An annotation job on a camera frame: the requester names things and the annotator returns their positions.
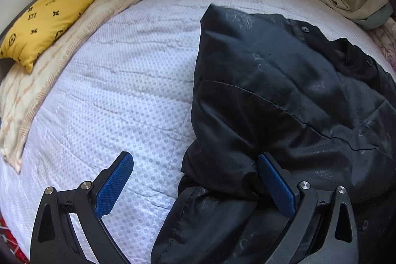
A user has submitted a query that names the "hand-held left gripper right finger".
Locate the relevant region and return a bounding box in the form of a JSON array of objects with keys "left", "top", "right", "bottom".
[{"left": 257, "top": 153, "right": 359, "bottom": 264}]

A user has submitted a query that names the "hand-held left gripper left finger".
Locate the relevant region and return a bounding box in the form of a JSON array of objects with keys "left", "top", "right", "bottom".
[{"left": 30, "top": 151, "right": 134, "bottom": 264}]

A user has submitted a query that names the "black jacket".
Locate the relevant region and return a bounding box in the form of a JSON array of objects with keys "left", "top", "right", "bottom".
[{"left": 150, "top": 3, "right": 396, "bottom": 264}]

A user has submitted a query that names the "white dotted bed cover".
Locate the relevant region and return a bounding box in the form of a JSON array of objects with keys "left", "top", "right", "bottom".
[{"left": 0, "top": 0, "right": 396, "bottom": 264}]

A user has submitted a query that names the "red patterned cloth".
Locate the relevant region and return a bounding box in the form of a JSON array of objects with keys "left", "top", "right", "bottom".
[{"left": 0, "top": 215, "right": 30, "bottom": 264}]

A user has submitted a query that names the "cream patterned cloth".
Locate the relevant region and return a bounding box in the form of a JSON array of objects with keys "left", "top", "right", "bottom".
[{"left": 0, "top": 0, "right": 153, "bottom": 175}]

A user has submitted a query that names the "yellow patterned pillow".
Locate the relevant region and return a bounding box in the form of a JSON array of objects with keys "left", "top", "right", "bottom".
[{"left": 0, "top": 0, "right": 97, "bottom": 74}]

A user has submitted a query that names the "pale floral cloth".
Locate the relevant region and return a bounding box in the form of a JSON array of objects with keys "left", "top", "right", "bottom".
[{"left": 368, "top": 24, "right": 396, "bottom": 73}]

